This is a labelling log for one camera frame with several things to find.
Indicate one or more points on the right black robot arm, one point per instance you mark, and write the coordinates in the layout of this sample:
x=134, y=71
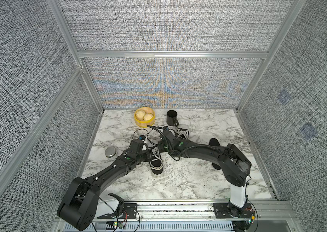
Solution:
x=234, y=164

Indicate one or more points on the small silver round tin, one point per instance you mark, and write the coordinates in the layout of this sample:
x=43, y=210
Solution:
x=110, y=152

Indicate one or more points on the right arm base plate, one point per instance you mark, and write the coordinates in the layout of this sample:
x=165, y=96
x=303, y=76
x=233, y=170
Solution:
x=228, y=210

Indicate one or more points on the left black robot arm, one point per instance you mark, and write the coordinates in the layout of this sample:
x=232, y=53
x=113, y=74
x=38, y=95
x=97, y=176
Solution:
x=80, y=202

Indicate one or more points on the beige bun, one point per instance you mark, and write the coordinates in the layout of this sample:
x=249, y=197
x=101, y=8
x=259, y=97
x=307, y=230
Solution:
x=140, y=114
x=148, y=117

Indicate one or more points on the black sneaker white laces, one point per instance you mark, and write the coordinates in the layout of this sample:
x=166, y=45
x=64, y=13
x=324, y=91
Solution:
x=156, y=163
x=183, y=133

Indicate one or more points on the right beige bun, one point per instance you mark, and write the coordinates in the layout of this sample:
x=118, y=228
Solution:
x=148, y=117

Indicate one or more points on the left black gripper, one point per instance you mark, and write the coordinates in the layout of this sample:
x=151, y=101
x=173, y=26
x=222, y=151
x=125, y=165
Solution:
x=146, y=155

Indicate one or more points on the left beige bun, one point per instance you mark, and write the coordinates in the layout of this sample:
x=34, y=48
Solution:
x=140, y=114

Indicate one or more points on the black mug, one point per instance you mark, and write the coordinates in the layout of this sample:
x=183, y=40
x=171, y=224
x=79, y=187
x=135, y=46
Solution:
x=171, y=118

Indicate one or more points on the yellow steamer basket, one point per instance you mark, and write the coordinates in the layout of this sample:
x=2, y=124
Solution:
x=142, y=123

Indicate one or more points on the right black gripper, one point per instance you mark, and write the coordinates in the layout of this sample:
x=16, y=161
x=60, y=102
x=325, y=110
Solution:
x=169, y=137

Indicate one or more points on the aluminium front rail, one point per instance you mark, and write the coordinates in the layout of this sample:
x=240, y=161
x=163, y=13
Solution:
x=266, y=210

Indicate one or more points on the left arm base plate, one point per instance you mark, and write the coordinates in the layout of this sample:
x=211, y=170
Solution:
x=113, y=205

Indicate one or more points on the aluminium enclosure frame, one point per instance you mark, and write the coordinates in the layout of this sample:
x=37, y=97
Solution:
x=12, y=165

